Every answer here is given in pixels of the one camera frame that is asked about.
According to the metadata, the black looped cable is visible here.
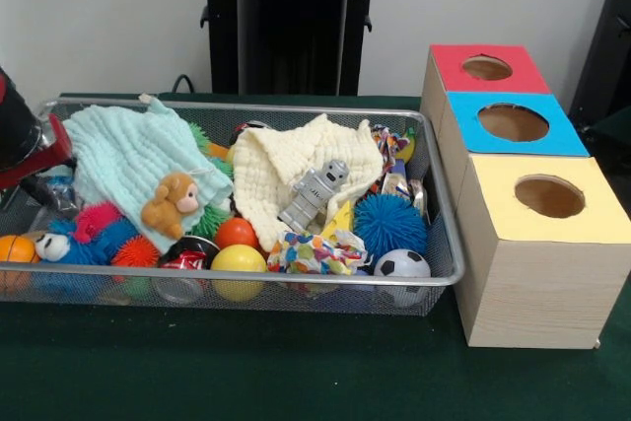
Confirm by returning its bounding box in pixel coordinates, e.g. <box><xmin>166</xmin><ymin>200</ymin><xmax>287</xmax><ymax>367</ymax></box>
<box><xmin>170</xmin><ymin>74</ymin><xmax>199</xmax><ymax>95</ymax></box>

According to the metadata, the silver mesh bin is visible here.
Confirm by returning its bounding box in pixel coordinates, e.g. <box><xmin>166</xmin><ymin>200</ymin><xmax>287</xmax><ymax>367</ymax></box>
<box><xmin>0</xmin><ymin>95</ymin><xmax>467</xmax><ymax>317</ymax></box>

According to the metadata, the orange ball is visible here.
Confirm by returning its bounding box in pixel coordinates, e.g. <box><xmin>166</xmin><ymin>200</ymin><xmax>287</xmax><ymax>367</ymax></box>
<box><xmin>215</xmin><ymin>217</ymin><xmax>261</xmax><ymax>250</ymax></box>

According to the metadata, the cream cloth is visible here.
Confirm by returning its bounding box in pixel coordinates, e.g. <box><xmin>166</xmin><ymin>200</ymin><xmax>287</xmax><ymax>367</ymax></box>
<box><xmin>231</xmin><ymin>112</ymin><xmax>386</xmax><ymax>253</ymax></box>

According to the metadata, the blue spiky toy with eyes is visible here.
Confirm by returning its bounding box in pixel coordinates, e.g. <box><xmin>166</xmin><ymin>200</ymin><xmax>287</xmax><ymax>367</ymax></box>
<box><xmin>35</xmin><ymin>217</ymin><xmax>142</xmax><ymax>267</ymax></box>

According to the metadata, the small soccer ball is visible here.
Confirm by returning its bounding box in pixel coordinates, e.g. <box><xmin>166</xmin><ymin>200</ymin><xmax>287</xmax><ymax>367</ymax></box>
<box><xmin>373</xmin><ymin>247</ymin><xmax>433</xmax><ymax>307</ymax></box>

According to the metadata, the small orange basketball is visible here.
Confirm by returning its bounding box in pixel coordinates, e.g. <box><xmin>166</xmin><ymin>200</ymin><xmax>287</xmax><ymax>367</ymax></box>
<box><xmin>0</xmin><ymin>234</ymin><xmax>41</xmax><ymax>289</ymax></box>

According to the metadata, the mint green cloth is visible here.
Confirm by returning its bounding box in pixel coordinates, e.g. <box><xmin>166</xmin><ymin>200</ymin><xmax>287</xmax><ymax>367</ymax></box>
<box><xmin>63</xmin><ymin>94</ymin><xmax>234</xmax><ymax>252</ymax></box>

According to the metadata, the wooden box with three holes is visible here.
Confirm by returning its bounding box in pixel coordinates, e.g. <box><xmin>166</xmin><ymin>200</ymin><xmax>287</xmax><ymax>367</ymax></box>
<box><xmin>420</xmin><ymin>43</ymin><xmax>631</xmax><ymax>349</ymax></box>

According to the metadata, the yellow ball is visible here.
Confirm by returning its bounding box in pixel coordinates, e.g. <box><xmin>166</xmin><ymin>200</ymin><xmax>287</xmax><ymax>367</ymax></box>
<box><xmin>211</xmin><ymin>244</ymin><xmax>270</xmax><ymax>303</ymax></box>

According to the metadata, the clear packet with blue label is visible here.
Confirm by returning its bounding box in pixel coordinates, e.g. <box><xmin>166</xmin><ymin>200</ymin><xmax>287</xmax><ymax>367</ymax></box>
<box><xmin>37</xmin><ymin>174</ymin><xmax>83</xmax><ymax>221</ymax></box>

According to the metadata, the black chair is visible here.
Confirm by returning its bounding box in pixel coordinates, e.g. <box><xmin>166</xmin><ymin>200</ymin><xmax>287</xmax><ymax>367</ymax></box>
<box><xmin>566</xmin><ymin>0</ymin><xmax>631</xmax><ymax>121</ymax></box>

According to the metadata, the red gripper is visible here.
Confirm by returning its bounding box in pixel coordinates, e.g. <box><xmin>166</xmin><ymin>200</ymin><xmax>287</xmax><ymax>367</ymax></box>
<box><xmin>0</xmin><ymin>112</ymin><xmax>76</xmax><ymax>208</ymax></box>

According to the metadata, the blue spiky ball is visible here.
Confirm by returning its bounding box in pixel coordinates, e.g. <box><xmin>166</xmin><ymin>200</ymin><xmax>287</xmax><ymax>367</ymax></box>
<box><xmin>352</xmin><ymin>192</ymin><xmax>429</xmax><ymax>259</ymax></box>

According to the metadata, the orange plush bear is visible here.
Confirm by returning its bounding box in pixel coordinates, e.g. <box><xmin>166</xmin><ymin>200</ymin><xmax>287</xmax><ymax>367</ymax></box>
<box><xmin>141</xmin><ymin>172</ymin><xmax>201</xmax><ymax>240</ymax></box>

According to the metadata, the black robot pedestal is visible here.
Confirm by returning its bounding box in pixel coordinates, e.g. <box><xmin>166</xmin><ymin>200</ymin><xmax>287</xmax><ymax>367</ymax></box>
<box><xmin>189</xmin><ymin>0</ymin><xmax>398</xmax><ymax>97</ymax></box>

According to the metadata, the grey robot toy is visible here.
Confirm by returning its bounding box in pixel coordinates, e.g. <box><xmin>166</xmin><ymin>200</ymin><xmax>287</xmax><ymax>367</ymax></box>
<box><xmin>278</xmin><ymin>158</ymin><xmax>351</xmax><ymax>234</ymax></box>

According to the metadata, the dark green tablecloth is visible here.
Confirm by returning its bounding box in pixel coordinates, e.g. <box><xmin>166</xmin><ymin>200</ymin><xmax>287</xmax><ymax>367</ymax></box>
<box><xmin>0</xmin><ymin>92</ymin><xmax>631</xmax><ymax>421</ymax></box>

